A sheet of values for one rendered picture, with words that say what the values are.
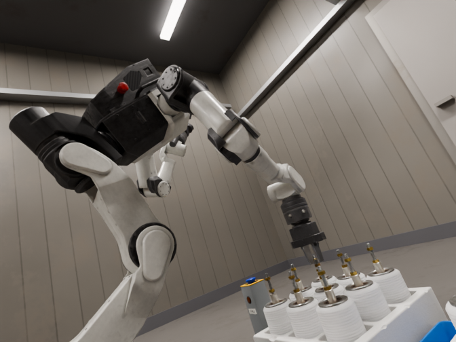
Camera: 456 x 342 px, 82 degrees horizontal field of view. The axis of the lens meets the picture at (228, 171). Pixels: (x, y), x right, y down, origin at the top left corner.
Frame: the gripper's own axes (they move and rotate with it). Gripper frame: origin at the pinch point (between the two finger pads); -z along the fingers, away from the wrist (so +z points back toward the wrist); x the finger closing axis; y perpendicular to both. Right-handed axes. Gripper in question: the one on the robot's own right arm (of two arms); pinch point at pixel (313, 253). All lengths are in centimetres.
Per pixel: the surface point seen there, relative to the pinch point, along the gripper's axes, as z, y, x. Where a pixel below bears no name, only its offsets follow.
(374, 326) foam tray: -18.0, 10.5, -15.6
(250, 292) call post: -7.1, 5.8, 28.2
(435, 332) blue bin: -24.9, -2.4, -22.9
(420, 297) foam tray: -18.3, -8.0, -21.4
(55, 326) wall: -2, 34, 247
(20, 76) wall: 264, 42, 248
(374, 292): -12.3, 4.3, -15.9
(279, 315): -13.4, 12.9, 10.8
